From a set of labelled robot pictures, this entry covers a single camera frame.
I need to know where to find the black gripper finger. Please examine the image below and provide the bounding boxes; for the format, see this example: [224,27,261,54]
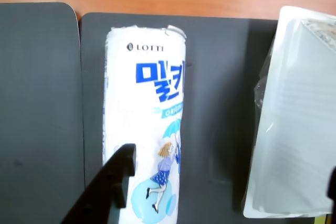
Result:
[326,165,336,209]
[60,143,138,224]

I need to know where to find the white blue drink can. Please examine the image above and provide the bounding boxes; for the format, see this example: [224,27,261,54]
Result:
[101,24,187,224]

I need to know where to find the white blister pack package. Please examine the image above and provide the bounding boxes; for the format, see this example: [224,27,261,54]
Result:
[241,5,336,219]

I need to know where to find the dark grey rubber mat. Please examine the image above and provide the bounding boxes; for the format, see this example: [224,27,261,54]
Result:
[78,12,336,224]
[0,2,86,224]

